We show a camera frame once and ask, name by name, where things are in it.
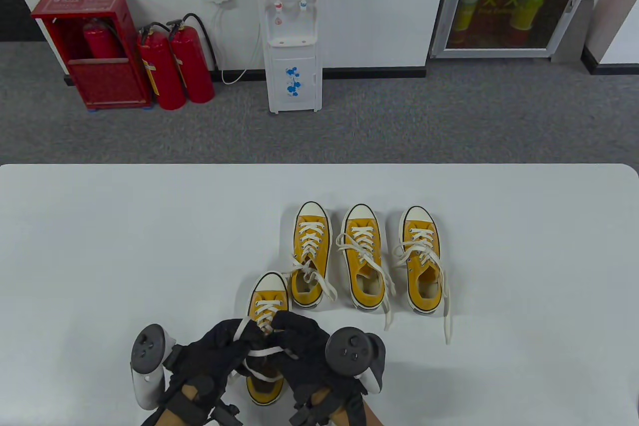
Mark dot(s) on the black hand controller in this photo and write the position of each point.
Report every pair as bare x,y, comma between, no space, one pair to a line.
349,351
149,348

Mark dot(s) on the person's right forearm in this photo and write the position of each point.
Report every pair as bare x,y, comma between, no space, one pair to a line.
372,416

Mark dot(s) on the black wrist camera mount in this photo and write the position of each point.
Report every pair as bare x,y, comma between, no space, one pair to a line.
302,416
227,413

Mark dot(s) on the red fire extinguisher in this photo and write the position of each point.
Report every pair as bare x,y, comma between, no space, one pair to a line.
192,66
162,71
100,44

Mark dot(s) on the glass fire hydrant cabinet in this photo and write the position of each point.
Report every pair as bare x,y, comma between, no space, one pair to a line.
519,1

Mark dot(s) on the person's left hand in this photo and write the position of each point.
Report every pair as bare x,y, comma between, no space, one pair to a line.
209,356

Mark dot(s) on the person's right hand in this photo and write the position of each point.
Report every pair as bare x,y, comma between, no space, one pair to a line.
304,346

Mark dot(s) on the red extinguisher cabinet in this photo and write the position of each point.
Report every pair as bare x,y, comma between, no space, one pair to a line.
107,81

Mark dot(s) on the white water dispenser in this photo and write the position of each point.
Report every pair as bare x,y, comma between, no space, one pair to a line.
294,91

